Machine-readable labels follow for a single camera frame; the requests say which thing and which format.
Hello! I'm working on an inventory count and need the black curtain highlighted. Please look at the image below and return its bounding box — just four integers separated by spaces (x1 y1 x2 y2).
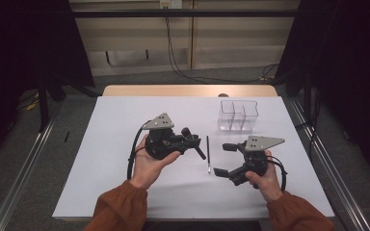
0 0 94 171
275 0 370 185

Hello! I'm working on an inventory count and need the thin black makeup brush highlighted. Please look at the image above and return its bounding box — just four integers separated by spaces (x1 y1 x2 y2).
205 135 212 174

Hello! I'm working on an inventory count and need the left hand-held gripper cable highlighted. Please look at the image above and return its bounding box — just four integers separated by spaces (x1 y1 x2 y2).
126 120 152 181

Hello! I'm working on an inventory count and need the aluminium rail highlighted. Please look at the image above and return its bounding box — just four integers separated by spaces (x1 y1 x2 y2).
290 99 370 231
0 105 62 231

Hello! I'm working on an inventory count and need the hand-held gripper cable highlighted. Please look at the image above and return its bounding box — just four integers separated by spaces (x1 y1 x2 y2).
266 156 288 193
126 120 152 181

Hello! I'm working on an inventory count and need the clear acrylic organizer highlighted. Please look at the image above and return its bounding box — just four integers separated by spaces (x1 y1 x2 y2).
217 99 259 133

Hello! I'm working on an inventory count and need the right hand-held gripper cable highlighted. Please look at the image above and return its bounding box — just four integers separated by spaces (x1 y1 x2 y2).
266 156 288 193

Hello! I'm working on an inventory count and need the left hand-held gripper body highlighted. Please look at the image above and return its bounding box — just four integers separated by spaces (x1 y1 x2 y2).
141 112 187 161

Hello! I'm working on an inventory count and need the white table cover sheet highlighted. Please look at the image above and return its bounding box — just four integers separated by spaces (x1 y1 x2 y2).
51 95 335 221

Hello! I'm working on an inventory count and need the wooden table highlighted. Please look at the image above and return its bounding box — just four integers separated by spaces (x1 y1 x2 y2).
101 85 278 98

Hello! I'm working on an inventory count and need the black horizontal bar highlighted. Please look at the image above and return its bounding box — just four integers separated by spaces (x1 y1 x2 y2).
71 9 300 18

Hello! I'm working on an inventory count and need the long black floor cable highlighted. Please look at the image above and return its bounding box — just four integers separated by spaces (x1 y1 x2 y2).
165 8 280 84

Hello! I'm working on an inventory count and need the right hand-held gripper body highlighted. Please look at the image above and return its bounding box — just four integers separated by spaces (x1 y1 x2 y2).
228 135 286 187

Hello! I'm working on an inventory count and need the person's left hand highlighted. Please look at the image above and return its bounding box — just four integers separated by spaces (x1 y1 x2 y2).
128 134 181 191

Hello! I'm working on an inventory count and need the person's right hand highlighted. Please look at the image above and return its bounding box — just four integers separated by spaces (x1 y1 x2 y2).
245 150 284 204

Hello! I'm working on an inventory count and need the white wall socket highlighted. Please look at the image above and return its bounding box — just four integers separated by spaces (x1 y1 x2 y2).
159 0 183 10

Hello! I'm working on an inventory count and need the black metal stand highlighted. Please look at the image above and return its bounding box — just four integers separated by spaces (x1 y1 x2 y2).
303 70 313 125
37 76 51 133

